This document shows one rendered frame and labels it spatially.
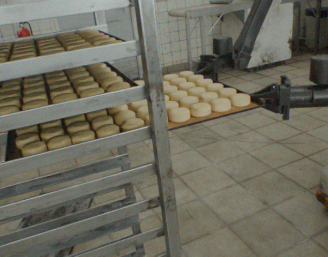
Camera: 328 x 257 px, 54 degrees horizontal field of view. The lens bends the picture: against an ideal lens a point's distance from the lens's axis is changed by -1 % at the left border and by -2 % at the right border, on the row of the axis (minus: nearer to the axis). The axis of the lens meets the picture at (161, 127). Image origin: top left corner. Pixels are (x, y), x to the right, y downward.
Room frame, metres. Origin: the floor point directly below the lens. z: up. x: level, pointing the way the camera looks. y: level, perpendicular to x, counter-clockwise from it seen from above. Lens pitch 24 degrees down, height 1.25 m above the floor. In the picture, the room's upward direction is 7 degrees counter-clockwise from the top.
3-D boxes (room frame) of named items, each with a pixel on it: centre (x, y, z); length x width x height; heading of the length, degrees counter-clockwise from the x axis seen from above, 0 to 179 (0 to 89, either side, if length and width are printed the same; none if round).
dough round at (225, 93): (0.83, -0.18, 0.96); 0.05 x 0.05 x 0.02
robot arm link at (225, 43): (1.20, -0.28, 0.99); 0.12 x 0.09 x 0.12; 107
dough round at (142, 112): (0.75, 0.03, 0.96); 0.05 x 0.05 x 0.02
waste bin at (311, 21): (5.57, -2.91, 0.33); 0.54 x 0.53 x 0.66; 22
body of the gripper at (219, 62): (1.15, -0.21, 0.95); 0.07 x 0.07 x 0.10; 49
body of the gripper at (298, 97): (0.76, -0.34, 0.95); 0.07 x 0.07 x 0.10; 80
